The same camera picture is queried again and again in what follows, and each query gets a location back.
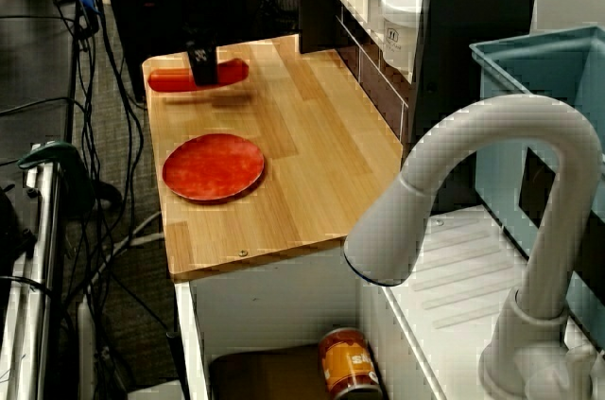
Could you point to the orange soup can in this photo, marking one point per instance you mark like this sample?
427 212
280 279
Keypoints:
345 362

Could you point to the aluminium frame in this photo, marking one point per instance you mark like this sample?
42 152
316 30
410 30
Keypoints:
45 230

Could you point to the red round plate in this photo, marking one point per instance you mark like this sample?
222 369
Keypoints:
212 168

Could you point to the teal plastic bin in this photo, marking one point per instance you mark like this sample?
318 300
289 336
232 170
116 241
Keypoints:
520 88

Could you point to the black bulky object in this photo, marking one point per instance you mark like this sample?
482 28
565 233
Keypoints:
12 230

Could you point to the grey desk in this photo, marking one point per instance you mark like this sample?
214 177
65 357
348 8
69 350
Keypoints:
33 64

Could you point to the white sink unit with drainboard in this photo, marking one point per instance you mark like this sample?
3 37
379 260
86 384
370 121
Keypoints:
472 258

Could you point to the brass counter screw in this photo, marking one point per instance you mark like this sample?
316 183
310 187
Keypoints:
243 252

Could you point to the green bar clamp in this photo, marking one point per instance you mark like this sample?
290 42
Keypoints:
57 154

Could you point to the black framed wicker door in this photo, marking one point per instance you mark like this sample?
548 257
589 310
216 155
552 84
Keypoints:
176 357

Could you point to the grey toy faucet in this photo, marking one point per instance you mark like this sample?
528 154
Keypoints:
567 173

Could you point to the red toy sausage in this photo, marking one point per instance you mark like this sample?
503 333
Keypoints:
165 81

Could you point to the black end panel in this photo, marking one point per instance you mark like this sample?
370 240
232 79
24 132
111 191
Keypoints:
321 7

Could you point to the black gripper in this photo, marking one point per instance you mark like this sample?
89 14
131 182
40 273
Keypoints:
201 12

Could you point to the white jar with printed logo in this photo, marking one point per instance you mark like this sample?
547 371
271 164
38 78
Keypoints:
402 40

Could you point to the black hutch post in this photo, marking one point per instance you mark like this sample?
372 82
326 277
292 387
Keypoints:
472 17

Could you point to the brown mat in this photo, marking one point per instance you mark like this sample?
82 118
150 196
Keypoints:
264 376

